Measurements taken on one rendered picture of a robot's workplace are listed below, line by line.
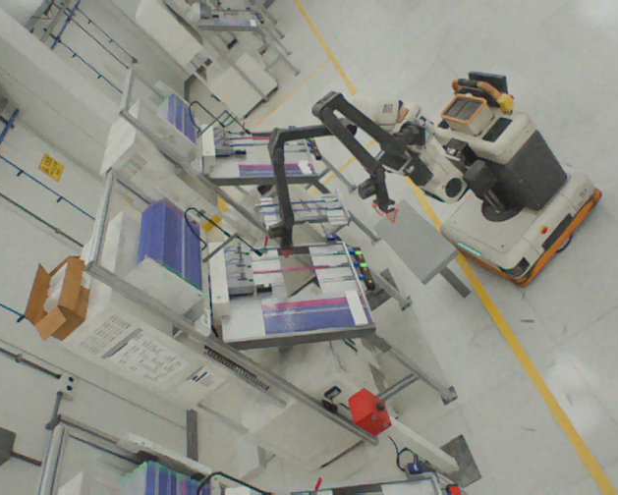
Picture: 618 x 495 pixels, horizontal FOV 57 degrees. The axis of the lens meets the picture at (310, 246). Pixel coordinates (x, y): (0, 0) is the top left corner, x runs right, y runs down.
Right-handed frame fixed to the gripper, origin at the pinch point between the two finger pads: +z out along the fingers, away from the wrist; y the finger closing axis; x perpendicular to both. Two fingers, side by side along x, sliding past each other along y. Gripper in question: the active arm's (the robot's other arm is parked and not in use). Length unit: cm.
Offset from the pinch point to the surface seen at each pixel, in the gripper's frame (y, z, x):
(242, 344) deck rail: 60, 3, -29
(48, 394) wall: -7, 99, -142
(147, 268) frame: 50, -36, -66
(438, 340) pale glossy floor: 27, 48, 87
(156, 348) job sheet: 60, 0, -66
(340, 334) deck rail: 60, 2, 17
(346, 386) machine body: 60, 40, 23
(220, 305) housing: 41, -4, -37
